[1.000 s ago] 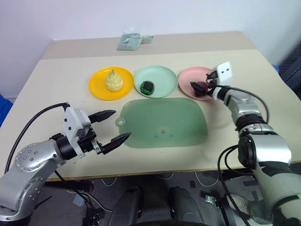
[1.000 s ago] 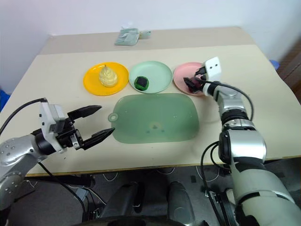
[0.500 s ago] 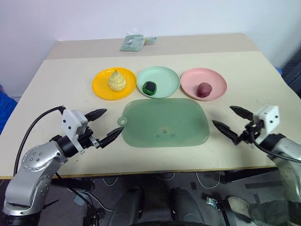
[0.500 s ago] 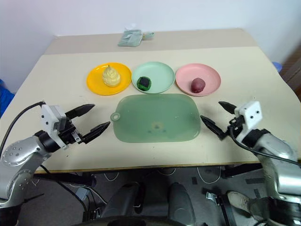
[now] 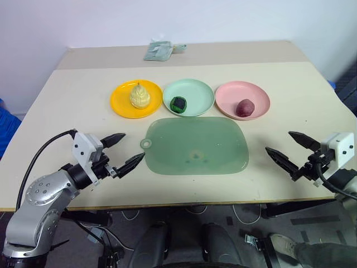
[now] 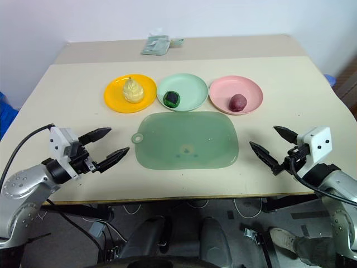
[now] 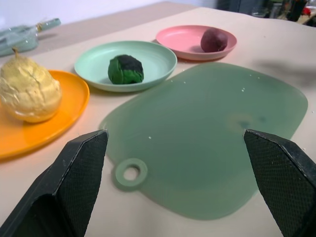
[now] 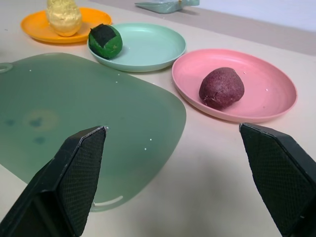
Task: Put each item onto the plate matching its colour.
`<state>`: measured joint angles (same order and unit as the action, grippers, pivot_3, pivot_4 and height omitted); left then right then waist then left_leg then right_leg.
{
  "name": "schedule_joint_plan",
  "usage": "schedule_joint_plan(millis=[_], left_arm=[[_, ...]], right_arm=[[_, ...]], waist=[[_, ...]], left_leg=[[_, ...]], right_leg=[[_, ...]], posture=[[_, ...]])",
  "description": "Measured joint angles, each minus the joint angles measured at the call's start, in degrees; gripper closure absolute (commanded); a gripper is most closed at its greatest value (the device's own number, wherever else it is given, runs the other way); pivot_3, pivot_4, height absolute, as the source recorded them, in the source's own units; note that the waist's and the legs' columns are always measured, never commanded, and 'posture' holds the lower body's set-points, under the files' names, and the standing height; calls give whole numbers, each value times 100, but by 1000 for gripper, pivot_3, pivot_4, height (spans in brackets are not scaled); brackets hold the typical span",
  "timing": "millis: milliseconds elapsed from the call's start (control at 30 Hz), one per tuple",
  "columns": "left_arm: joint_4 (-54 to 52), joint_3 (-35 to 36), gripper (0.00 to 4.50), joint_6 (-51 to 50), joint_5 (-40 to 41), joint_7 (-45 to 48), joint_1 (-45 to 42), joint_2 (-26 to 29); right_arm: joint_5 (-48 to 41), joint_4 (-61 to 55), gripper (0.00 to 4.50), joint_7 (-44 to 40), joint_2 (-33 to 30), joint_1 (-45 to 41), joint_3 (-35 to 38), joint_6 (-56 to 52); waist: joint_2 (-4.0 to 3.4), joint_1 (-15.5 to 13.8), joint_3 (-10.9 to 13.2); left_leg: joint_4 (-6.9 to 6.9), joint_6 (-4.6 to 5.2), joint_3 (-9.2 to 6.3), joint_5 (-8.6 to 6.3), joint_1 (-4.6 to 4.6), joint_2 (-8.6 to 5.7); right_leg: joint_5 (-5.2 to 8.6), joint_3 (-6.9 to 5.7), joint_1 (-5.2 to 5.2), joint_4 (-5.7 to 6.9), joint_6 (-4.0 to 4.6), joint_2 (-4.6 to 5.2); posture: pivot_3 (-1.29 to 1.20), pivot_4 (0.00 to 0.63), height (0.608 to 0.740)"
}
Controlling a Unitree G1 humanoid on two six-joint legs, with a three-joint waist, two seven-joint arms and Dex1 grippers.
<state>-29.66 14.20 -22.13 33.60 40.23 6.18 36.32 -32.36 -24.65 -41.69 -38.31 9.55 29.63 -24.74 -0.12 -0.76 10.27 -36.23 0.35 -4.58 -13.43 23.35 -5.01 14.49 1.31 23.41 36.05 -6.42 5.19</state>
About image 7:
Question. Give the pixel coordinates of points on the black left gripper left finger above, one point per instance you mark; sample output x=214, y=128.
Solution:
x=61, y=187

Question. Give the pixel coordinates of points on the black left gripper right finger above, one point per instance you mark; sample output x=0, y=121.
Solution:
x=284, y=177

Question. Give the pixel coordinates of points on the orange plate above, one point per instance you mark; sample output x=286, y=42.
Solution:
x=49, y=133

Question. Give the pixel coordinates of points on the green plate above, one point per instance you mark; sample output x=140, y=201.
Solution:
x=153, y=64

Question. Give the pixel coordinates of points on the pink plate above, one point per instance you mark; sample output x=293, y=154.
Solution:
x=182, y=39

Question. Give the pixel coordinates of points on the green cutting board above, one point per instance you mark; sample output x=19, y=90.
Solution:
x=197, y=138

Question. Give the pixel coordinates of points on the yellow pear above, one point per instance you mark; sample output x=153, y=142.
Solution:
x=29, y=89

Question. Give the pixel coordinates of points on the dark green leafy vegetable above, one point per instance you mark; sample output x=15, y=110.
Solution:
x=126, y=70

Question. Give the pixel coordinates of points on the dark red round fruit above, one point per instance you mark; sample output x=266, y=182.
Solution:
x=213, y=39

